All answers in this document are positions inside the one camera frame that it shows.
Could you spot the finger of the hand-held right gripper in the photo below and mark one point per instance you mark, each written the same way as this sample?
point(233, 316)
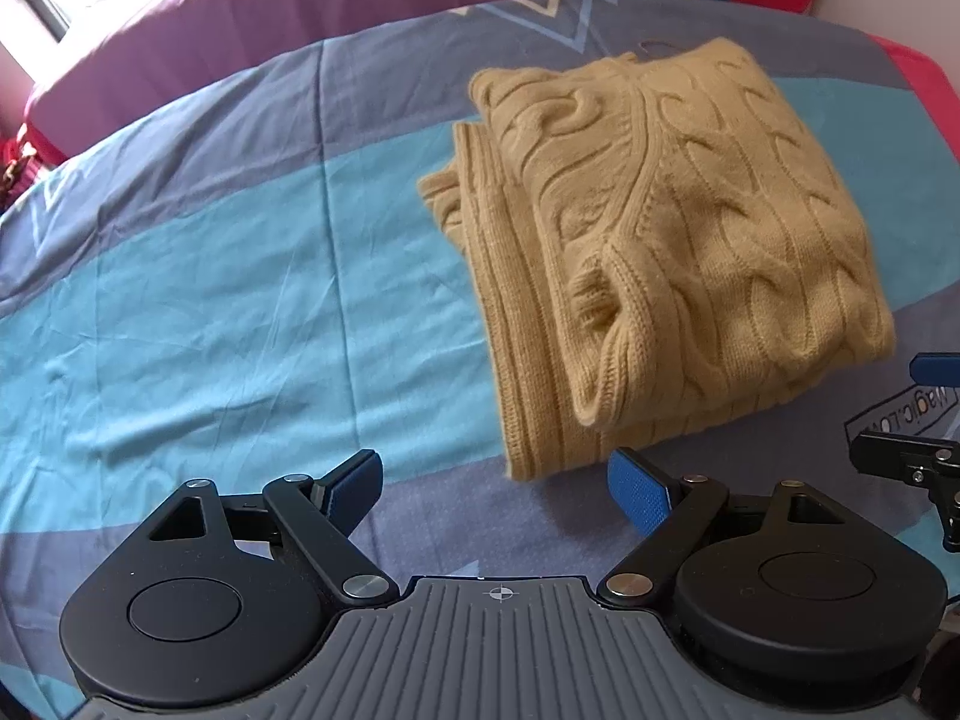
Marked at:
point(936, 367)
point(892, 454)

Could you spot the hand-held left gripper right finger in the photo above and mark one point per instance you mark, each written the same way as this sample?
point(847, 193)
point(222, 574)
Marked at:
point(637, 491)

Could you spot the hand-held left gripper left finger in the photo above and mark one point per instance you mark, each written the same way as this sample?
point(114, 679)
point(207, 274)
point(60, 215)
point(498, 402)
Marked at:
point(352, 491)

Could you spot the pile of red pink clothes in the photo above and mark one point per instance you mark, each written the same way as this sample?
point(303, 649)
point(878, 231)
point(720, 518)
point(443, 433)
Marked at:
point(22, 157)

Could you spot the blue grey patterned bedsheet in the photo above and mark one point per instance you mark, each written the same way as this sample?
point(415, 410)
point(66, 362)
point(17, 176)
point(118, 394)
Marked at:
point(225, 315)

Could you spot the purple bed cover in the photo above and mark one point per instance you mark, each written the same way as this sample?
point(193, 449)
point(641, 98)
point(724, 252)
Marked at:
point(300, 0)

